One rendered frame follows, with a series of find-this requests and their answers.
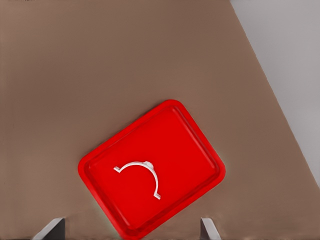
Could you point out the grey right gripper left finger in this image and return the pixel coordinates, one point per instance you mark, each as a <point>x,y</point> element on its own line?
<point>53,229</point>

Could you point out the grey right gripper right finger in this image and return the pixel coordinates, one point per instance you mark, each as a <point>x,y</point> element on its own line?
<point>208,229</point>

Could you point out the white drainage pipe clamp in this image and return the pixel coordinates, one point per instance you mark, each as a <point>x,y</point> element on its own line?
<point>140,164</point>

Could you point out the red rectangular tray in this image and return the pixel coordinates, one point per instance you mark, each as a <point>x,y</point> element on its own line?
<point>160,150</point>

